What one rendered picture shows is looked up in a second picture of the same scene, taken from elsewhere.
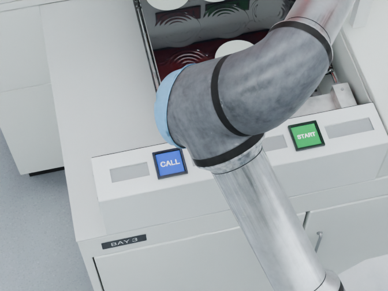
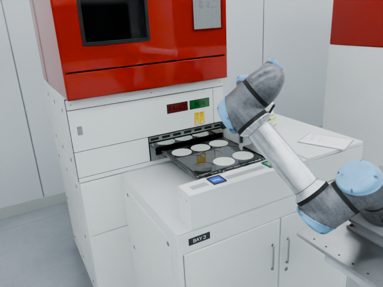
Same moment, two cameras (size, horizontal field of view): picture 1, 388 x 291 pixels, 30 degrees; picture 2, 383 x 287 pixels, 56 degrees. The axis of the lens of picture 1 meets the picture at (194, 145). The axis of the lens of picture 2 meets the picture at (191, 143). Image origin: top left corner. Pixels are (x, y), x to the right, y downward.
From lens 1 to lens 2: 0.84 m
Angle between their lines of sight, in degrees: 40
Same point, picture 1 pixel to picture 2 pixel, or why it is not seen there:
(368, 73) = not seen: hidden behind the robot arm
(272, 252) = (290, 162)
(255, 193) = (273, 134)
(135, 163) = (200, 183)
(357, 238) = (304, 247)
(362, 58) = not seen: hidden behind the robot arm
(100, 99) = (163, 192)
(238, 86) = (256, 76)
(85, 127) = (161, 201)
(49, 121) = (120, 257)
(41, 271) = not seen: outside the picture
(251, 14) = (221, 151)
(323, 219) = (288, 225)
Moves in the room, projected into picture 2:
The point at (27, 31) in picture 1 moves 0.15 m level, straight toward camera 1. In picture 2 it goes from (113, 190) to (126, 201)
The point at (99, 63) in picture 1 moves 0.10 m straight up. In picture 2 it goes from (157, 183) to (155, 163)
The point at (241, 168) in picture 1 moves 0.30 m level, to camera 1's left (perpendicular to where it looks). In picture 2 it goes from (264, 124) to (172, 137)
